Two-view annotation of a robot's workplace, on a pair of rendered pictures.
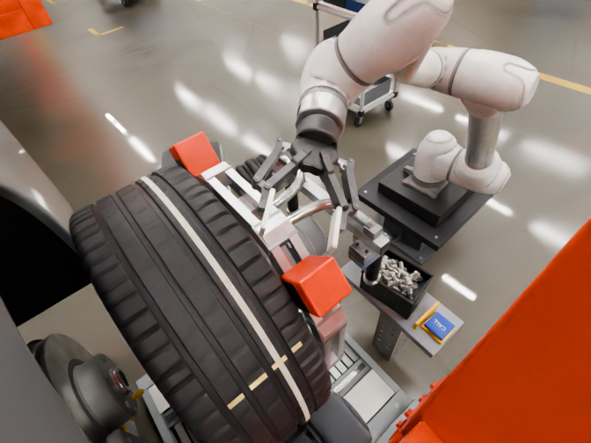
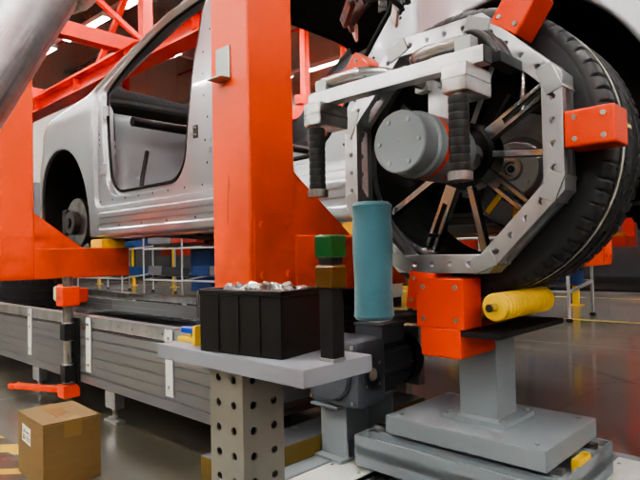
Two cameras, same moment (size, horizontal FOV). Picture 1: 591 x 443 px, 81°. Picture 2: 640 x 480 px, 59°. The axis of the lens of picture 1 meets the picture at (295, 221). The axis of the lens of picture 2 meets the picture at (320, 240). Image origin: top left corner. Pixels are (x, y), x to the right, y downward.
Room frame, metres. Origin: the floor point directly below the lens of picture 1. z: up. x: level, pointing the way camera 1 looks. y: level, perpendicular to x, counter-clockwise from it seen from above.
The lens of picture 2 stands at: (1.65, -0.44, 0.63)
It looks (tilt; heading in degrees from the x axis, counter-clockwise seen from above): 1 degrees up; 168
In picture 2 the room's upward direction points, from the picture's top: 1 degrees counter-clockwise
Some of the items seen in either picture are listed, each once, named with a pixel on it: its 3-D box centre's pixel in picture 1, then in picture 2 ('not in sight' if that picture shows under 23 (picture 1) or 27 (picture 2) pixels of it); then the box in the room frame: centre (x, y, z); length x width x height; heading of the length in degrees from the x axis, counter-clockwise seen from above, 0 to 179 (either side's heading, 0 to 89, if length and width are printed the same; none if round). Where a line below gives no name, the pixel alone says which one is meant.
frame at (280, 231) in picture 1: (261, 268); (445, 151); (0.48, 0.10, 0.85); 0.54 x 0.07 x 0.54; 34
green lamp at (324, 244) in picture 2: not in sight; (330, 246); (0.73, -0.22, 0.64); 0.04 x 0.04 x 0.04; 34
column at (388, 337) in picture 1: (394, 327); (248, 470); (0.54, -0.35, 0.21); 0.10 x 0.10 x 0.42; 34
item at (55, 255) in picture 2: not in sight; (78, 246); (-1.68, -1.10, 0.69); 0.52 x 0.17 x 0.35; 124
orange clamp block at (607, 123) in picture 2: not in sight; (595, 129); (0.74, 0.28, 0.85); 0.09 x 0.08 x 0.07; 34
